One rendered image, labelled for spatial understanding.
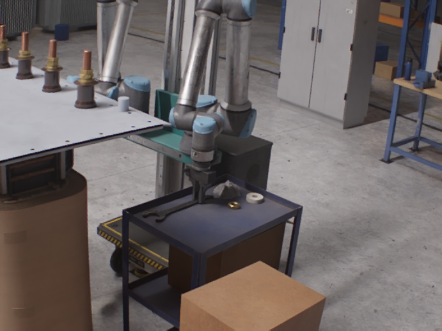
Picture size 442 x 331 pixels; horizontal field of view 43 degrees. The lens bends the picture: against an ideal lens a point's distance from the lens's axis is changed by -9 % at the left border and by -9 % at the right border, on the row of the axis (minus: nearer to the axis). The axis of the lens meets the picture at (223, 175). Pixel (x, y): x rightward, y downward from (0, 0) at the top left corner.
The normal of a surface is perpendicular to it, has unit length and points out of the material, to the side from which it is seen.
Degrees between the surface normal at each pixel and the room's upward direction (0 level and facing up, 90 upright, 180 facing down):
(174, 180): 90
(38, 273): 90
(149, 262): 90
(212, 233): 0
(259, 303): 0
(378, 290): 0
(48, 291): 90
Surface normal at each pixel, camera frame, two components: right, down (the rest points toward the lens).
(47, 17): 0.72, 0.33
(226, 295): 0.09, -0.92
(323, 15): -0.71, 0.21
